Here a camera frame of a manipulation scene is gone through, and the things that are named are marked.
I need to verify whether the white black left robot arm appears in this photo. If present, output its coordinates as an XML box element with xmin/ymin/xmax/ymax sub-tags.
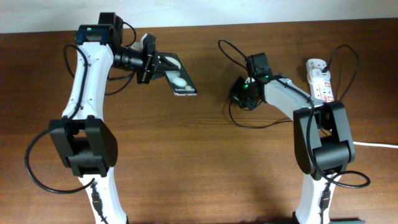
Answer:
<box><xmin>50</xmin><ymin>12</ymin><xmax>197</xmax><ymax>223</ymax></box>

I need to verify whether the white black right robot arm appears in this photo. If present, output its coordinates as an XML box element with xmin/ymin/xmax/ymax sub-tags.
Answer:
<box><xmin>229</xmin><ymin>53</ymin><xmax>356</xmax><ymax>223</ymax></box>

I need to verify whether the black Samsung Galaxy smartphone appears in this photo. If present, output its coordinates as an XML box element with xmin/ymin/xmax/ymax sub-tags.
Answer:
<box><xmin>164</xmin><ymin>53</ymin><xmax>197</xmax><ymax>96</ymax></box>

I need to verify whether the black USB charging cable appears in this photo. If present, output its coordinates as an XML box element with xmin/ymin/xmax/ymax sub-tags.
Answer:
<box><xmin>228</xmin><ymin>44</ymin><xmax>359</xmax><ymax>129</ymax></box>

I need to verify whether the white power strip cord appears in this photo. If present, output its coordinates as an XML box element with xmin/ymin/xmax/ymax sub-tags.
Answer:
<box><xmin>353</xmin><ymin>141</ymin><xmax>398</xmax><ymax>149</ymax></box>

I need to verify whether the white USB charger plug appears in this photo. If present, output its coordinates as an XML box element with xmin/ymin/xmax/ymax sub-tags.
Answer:
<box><xmin>306</xmin><ymin>58</ymin><xmax>330</xmax><ymax>84</ymax></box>

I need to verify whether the white power strip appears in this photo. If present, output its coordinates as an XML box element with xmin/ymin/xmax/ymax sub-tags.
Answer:
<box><xmin>305</xmin><ymin>58</ymin><xmax>335</xmax><ymax>103</ymax></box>

